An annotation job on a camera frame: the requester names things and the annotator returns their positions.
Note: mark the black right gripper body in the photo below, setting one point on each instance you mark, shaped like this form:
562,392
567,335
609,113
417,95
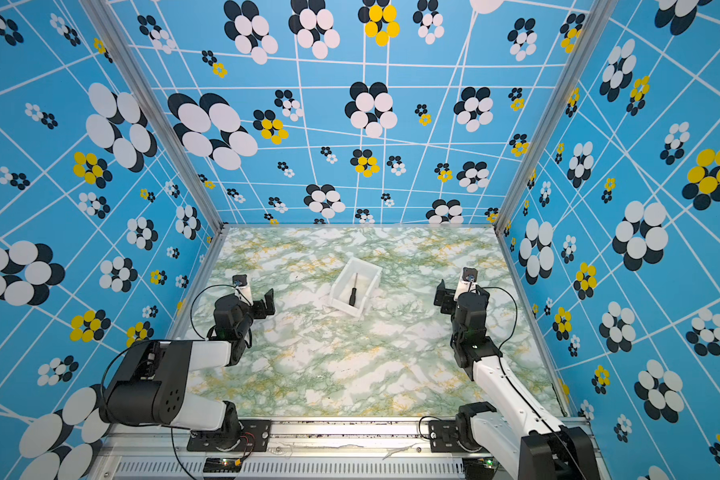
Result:
458,339

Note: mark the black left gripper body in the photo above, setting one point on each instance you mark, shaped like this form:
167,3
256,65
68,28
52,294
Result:
247,318

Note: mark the black handled screwdriver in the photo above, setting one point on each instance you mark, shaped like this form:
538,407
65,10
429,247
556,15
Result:
354,290

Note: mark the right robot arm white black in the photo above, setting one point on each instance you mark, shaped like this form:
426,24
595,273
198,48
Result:
523,436

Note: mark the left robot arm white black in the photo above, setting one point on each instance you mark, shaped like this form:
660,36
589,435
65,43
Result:
150,386

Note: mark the white plastic bin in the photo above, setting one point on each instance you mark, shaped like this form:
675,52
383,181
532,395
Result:
369,279

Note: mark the right controller board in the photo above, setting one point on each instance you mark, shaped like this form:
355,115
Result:
479,468

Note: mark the controller board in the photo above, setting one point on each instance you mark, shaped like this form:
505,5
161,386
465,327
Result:
222,466
479,468

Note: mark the left controller board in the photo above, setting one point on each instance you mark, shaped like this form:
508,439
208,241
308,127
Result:
222,466

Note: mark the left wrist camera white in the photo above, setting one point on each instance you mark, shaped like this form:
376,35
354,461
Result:
242,288

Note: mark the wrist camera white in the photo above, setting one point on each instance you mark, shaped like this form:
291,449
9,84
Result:
467,282
242,288

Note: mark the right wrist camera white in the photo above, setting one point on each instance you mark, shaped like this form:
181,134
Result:
467,282

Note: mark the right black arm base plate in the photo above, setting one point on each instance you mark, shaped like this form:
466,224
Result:
444,437

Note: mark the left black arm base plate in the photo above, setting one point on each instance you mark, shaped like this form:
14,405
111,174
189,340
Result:
250,435

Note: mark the aluminium front rail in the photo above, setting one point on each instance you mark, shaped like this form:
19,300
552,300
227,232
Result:
299,448

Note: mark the right aluminium corner post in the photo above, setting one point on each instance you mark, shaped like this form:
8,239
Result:
597,21

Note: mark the aluminium corner post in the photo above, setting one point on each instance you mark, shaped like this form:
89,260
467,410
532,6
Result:
104,23
597,21

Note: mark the left aluminium corner post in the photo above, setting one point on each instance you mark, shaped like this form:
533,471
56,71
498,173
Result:
104,23

